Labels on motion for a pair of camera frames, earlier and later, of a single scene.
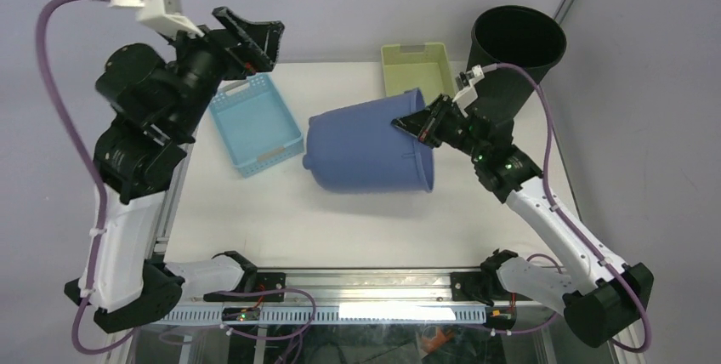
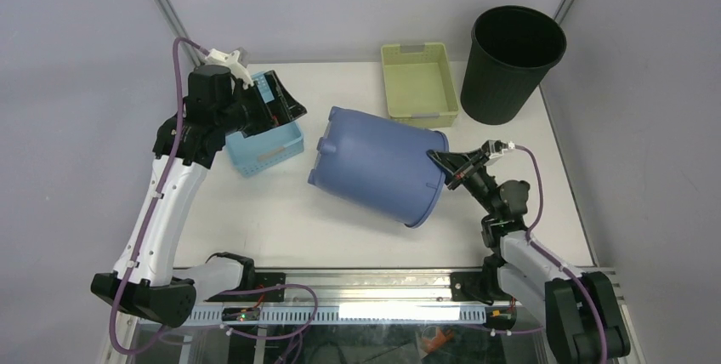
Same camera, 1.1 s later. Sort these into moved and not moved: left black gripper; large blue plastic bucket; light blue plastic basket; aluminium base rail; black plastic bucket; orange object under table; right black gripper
Moved: left black gripper; large blue plastic bucket; right black gripper
Not moved: orange object under table; light blue plastic basket; aluminium base rail; black plastic bucket
